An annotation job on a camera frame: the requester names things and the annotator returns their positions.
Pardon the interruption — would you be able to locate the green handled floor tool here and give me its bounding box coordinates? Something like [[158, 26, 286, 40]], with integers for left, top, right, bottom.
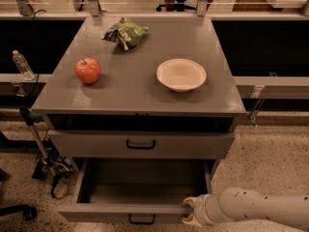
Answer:
[[19, 108, 74, 198]]

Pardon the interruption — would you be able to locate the white paper bowl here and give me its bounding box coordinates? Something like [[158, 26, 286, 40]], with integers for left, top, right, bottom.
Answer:
[[156, 59, 207, 92]]

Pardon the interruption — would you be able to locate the grey drawer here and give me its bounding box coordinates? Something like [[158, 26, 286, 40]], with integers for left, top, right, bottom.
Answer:
[[48, 130, 235, 160], [60, 159, 210, 225]]

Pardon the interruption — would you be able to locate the black office chair base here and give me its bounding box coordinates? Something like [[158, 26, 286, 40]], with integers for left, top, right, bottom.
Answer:
[[0, 168, 38, 221]]

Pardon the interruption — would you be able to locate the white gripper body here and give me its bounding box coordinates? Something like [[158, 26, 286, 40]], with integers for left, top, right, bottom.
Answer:
[[193, 194, 225, 225]]

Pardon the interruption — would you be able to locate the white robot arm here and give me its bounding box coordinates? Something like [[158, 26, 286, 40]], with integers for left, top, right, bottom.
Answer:
[[183, 188, 309, 232]]

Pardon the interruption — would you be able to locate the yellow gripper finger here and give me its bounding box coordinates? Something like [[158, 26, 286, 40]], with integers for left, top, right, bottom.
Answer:
[[182, 214, 202, 227], [183, 196, 196, 209]]

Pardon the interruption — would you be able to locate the metal clamp bracket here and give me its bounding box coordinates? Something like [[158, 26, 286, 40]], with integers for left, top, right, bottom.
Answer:
[[248, 85, 265, 127]]

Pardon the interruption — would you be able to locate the grey top drawer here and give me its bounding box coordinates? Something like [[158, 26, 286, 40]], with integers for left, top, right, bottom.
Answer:
[[48, 130, 235, 160]]

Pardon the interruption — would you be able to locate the grey drawer cabinet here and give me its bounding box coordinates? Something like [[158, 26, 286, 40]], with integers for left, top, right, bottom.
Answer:
[[31, 14, 248, 166]]

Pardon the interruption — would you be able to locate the red apple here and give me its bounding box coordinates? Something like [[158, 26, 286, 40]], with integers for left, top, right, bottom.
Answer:
[[74, 58, 101, 84]]

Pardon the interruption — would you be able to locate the green chip bag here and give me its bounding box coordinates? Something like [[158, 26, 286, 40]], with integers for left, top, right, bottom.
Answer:
[[101, 17, 148, 50]]

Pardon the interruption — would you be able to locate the clear plastic water bottle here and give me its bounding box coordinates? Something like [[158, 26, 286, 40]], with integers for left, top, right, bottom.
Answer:
[[13, 50, 35, 81]]

